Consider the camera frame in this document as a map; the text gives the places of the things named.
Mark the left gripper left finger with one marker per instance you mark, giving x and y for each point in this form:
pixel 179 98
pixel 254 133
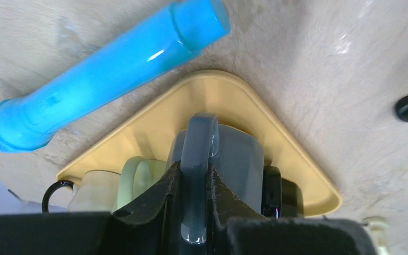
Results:
pixel 144 226

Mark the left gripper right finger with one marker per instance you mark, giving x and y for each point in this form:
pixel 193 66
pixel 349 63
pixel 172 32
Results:
pixel 238 229

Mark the black mug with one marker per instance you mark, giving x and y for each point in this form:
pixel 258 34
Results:
pixel 280 197

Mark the grey mug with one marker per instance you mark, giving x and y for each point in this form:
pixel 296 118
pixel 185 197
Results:
pixel 238 158

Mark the light green mug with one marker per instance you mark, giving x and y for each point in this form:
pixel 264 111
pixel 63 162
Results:
pixel 137 176

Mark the cream white mug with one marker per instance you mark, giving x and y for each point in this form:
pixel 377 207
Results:
pixel 97 191

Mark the yellow tray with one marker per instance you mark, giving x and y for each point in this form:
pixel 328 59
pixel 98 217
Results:
pixel 150 132

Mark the blue plastic tube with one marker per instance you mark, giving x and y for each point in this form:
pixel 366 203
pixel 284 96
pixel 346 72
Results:
pixel 173 36

